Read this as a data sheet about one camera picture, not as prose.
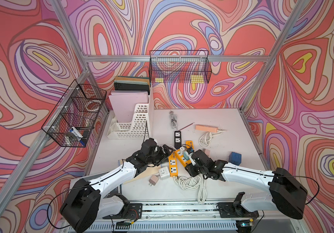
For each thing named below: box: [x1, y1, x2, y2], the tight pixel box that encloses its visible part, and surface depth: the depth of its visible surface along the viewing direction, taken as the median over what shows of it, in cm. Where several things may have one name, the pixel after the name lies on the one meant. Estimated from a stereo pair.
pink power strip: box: [195, 124, 219, 133], surface depth 101 cm
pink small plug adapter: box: [148, 174, 159, 187], surface depth 84 cm
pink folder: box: [108, 90, 149, 123], surface depth 91 cm
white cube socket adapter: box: [158, 166, 170, 181], surface depth 83 cm
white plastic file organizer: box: [106, 83, 155, 140], surface depth 98 cm
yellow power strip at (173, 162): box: [168, 150, 179, 178], surface depth 90 cm
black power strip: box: [174, 130, 182, 150], surface depth 101 cm
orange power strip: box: [185, 140, 195, 150], surface depth 99 cm
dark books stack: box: [113, 75, 151, 96], surface depth 97 cm
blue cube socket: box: [228, 151, 242, 167], surface depth 89 cm
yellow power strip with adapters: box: [174, 146, 192, 168], surface depth 88 cm
